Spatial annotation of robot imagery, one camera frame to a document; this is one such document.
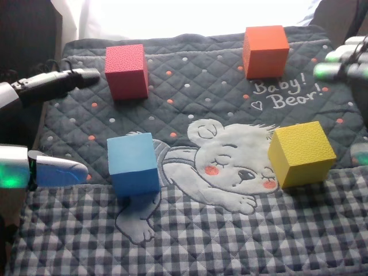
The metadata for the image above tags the orange foam cube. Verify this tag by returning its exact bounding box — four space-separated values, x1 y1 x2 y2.
242 25 290 80

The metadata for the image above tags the blue foam cube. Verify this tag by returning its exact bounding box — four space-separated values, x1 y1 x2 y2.
106 132 161 198

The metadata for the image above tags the yellow foam cube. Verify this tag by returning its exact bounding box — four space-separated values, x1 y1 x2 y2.
267 120 337 189

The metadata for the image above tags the red foam cube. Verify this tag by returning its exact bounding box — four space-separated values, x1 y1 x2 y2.
104 44 150 101

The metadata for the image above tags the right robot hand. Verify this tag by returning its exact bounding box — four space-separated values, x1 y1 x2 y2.
313 36 368 166

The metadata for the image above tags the grey quilt with printed bear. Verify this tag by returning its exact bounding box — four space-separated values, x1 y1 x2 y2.
5 24 368 276

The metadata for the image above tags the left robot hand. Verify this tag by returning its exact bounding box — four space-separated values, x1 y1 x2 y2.
0 68 102 190

